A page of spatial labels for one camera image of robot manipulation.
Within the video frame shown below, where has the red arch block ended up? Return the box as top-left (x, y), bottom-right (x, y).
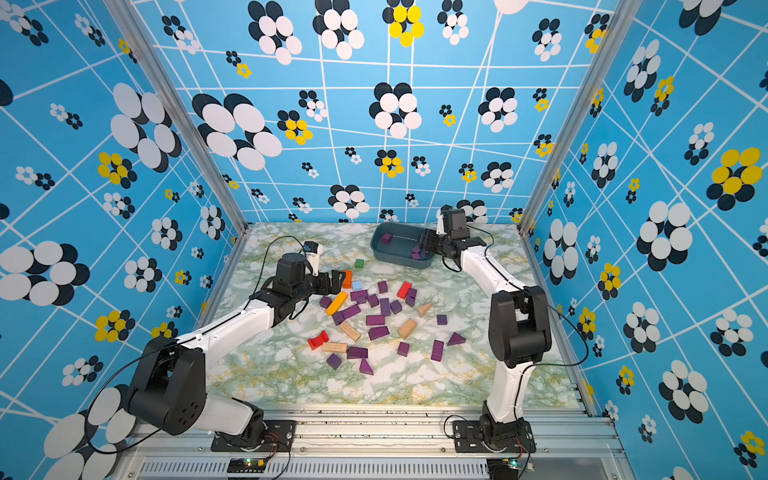
top-left (307, 330), bottom-right (329, 350)

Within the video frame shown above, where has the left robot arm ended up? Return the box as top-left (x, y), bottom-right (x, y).
top-left (126, 241), bottom-right (342, 449)

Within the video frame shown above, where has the aluminium rail frame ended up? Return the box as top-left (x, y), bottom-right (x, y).
top-left (114, 405), bottom-right (636, 479)

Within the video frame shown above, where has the natural wood wedge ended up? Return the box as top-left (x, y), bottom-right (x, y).
top-left (417, 302), bottom-right (433, 318)

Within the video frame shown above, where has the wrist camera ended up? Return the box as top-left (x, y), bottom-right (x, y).
top-left (437, 205), bottom-right (470, 240)
top-left (303, 240), bottom-right (323, 269)

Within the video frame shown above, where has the natural wood brick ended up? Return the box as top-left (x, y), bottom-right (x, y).
top-left (321, 342), bottom-right (349, 354)
top-left (339, 322), bottom-right (361, 342)
top-left (398, 319), bottom-right (418, 339)

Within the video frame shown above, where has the yellow brick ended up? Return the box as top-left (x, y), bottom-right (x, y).
top-left (326, 291), bottom-right (348, 316)

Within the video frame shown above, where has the purple triangle block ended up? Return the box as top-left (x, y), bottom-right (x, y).
top-left (447, 332), bottom-right (466, 346)
top-left (359, 358), bottom-right (374, 376)

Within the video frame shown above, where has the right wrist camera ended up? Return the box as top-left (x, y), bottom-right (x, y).
top-left (437, 205), bottom-right (470, 240)

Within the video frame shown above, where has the orange brick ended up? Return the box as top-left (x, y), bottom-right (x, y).
top-left (342, 270), bottom-right (353, 289)

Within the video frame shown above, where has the red brick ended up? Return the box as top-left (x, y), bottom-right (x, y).
top-left (397, 281), bottom-right (412, 299)

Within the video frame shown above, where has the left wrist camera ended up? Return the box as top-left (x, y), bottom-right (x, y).
top-left (303, 240), bottom-right (323, 269)

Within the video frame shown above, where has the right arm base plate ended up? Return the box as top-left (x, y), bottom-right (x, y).
top-left (451, 418), bottom-right (537, 454)

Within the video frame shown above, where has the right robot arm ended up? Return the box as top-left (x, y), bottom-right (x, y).
top-left (419, 229), bottom-right (552, 452)

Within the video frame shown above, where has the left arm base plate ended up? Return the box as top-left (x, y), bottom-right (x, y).
top-left (211, 419), bottom-right (298, 453)

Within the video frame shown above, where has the teal storage bin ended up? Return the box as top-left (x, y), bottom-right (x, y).
top-left (370, 222), bottom-right (434, 269)

